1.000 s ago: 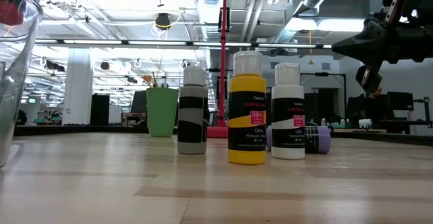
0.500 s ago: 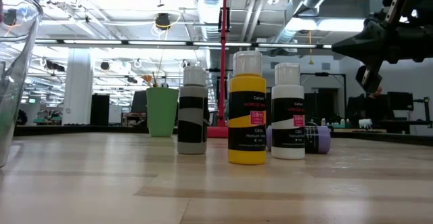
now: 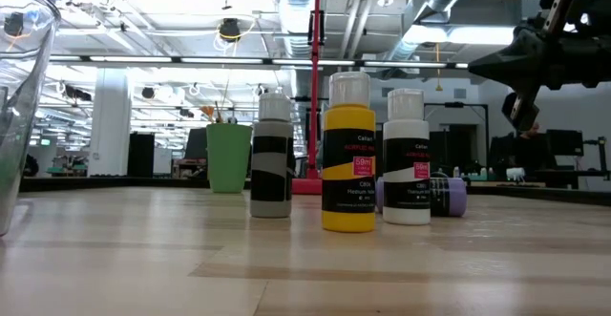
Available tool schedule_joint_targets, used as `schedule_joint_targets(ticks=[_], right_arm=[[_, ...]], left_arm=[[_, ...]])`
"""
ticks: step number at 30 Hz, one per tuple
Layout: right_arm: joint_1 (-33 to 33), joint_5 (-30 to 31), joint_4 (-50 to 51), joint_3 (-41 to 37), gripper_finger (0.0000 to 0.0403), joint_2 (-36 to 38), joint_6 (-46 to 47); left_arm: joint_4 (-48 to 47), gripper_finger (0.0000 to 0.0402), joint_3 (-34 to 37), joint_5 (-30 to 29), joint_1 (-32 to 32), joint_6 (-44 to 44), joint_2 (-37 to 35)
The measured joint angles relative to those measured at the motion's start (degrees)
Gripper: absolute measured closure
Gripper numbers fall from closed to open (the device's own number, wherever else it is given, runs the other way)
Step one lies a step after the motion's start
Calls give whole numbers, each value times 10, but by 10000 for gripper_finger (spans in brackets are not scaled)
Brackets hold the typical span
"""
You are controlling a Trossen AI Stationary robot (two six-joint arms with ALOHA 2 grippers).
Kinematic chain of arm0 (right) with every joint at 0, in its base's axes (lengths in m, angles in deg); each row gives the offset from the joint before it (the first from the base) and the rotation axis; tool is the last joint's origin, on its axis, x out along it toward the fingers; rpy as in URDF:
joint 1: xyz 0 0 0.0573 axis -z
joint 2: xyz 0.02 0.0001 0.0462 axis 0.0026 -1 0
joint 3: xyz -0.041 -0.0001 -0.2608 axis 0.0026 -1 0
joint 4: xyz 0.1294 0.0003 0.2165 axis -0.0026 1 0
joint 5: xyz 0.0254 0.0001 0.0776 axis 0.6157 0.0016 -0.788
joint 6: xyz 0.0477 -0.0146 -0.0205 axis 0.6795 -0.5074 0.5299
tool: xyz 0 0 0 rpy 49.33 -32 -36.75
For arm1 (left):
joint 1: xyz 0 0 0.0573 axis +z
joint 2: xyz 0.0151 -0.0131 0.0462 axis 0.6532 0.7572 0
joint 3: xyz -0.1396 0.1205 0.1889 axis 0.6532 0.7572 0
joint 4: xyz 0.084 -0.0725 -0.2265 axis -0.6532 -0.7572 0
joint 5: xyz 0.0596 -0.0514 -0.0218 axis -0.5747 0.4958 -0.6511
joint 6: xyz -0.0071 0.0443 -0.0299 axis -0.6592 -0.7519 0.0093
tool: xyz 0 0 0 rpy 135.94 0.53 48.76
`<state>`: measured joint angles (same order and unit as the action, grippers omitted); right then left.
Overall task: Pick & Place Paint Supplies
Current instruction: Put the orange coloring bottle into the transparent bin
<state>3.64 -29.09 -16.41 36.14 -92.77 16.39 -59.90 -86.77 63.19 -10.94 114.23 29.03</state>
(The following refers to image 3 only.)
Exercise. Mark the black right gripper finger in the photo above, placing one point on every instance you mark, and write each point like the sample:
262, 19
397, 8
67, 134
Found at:
515, 78
520, 51

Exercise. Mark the purple paint bottle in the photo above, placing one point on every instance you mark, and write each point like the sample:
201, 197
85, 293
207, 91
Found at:
451, 196

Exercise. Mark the pale grey paint bottle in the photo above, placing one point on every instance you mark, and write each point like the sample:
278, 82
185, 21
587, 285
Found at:
406, 163

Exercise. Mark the yellow paint bottle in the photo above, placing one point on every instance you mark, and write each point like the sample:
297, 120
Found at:
348, 163

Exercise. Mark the orange-tipped paintbrush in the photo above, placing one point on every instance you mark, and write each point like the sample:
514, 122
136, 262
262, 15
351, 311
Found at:
208, 111

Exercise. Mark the person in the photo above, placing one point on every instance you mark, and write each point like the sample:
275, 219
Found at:
525, 153

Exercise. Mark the black monitor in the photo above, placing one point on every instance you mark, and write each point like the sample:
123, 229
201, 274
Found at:
195, 144
565, 141

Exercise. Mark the small white object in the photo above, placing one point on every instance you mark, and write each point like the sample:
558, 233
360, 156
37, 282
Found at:
514, 173

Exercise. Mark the red desk lamp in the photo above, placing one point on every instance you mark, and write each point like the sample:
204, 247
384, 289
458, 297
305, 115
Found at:
313, 44

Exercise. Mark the green cup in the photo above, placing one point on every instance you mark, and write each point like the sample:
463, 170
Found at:
229, 163

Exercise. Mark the black cabinet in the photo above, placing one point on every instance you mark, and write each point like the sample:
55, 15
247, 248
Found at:
141, 153

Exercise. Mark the white building pillar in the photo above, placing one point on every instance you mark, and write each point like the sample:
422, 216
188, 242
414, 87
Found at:
110, 120

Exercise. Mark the clear plastic tray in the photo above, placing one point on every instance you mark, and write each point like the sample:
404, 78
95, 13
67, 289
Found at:
28, 115

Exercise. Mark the black frame stand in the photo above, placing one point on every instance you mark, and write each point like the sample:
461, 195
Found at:
453, 104

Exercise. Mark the black overhead frame beam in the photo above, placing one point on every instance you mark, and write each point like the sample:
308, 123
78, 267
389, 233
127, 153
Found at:
229, 61

